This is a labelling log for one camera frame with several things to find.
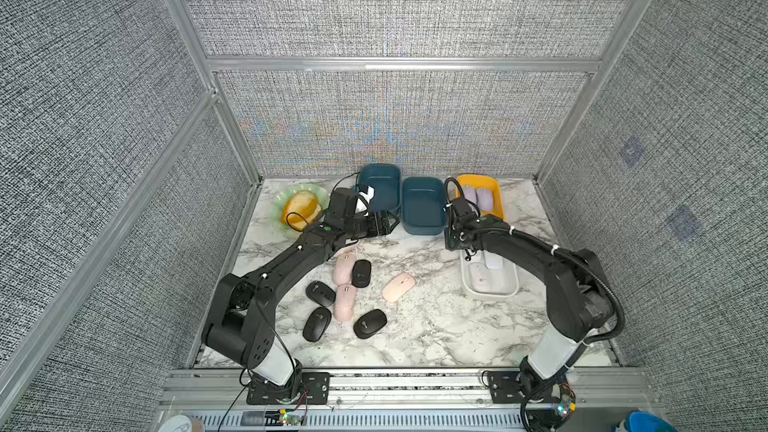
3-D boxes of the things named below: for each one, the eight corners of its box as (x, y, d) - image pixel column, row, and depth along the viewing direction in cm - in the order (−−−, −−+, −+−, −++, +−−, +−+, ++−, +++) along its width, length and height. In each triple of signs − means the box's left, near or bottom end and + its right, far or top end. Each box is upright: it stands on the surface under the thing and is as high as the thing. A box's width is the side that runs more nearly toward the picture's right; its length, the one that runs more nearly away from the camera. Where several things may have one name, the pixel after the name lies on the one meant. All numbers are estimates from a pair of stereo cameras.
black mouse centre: (352, 287, 93) (351, 283, 90) (353, 264, 98) (352, 259, 95) (371, 287, 93) (370, 283, 90) (371, 264, 98) (371, 259, 95)
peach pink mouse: (390, 306, 89) (390, 303, 87) (378, 293, 91) (378, 290, 90) (417, 282, 94) (418, 279, 92) (405, 271, 96) (406, 267, 94)
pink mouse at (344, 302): (332, 322, 86) (331, 319, 84) (336, 287, 92) (335, 284, 91) (355, 322, 86) (355, 319, 84) (357, 287, 92) (357, 284, 91)
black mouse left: (303, 294, 91) (302, 290, 89) (315, 280, 94) (313, 277, 92) (327, 309, 88) (326, 307, 86) (338, 295, 91) (337, 292, 89)
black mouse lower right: (359, 342, 83) (358, 339, 81) (350, 325, 86) (349, 322, 83) (389, 323, 86) (389, 320, 84) (380, 307, 89) (379, 304, 87)
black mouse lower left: (299, 338, 83) (298, 335, 81) (315, 306, 89) (314, 303, 87) (320, 345, 82) (319, 343, 80) (334, 313, 87) (334, 310, 86)
